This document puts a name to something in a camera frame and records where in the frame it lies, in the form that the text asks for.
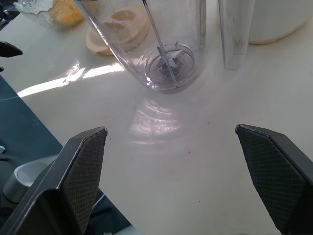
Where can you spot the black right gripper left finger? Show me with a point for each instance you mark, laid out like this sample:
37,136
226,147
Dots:
78,176

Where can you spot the clear plastic blender jug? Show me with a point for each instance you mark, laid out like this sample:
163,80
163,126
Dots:
171,36

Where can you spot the white cup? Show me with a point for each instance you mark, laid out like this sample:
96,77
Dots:
22,176

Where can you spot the glass bowl with orange pieces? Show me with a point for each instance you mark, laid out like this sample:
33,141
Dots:
41,14

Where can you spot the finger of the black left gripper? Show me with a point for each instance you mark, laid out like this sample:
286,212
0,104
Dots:
9,49

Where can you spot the white blender base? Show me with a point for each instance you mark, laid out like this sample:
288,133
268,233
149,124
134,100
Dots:
276,19

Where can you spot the beige round jug lid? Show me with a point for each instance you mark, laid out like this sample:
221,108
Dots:
95,44

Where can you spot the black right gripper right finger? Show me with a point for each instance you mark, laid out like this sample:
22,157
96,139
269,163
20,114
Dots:
276,171

